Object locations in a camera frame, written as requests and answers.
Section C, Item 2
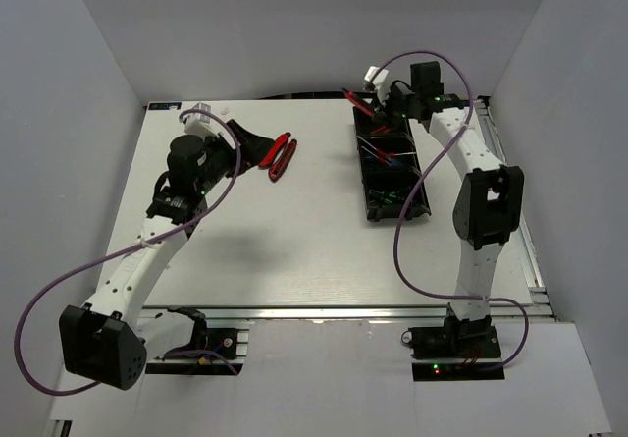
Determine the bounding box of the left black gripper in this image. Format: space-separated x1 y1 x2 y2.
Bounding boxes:
194 121 275 195

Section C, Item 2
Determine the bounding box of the blue handled screwdriver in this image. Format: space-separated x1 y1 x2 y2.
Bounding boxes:
357 137 416 167

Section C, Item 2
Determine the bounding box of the red black cutter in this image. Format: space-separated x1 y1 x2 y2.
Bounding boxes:
369 124 394 137

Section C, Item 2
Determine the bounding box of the red box cutter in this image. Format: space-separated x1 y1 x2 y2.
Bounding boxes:
341 87 376 119

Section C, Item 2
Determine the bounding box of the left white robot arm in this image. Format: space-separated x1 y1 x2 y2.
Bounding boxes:
59 120 274 390

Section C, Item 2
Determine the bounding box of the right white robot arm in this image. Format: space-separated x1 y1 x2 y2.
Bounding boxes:
375 61 524 357

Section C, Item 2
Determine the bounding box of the black three-compartment tray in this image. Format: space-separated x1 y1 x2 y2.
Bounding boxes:
353 108 421 222

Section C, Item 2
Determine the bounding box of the blue label sticker left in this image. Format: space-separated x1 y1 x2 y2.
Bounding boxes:
147 102 182 111

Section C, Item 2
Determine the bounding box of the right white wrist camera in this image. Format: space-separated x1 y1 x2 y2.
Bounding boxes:
363 66 390 103

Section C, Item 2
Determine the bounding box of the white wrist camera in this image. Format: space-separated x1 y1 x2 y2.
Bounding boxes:
179 102 218 138
363 66 390 103

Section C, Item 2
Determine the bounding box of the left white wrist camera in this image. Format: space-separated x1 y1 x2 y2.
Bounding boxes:
179 102 218 138

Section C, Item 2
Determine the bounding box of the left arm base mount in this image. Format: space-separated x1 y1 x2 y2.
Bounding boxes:
145 307 248 376

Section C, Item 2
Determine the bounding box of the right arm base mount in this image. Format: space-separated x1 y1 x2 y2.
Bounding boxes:
400 311 505 382

